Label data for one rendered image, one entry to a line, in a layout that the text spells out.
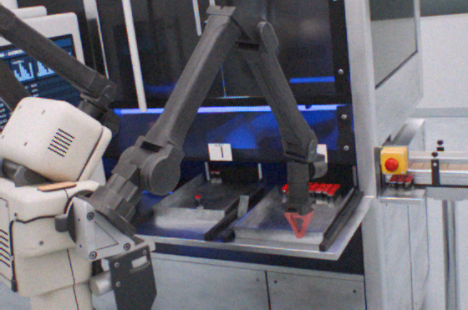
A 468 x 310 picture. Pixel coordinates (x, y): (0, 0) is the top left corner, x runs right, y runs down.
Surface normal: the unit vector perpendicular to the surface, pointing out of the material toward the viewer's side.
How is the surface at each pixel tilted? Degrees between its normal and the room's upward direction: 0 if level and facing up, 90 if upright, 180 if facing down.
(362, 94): 90
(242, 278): 90
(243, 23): 97
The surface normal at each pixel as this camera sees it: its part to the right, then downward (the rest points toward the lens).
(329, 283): -0.43, 0.26
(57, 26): 0.87, 0.01
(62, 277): 0.66, 0.11
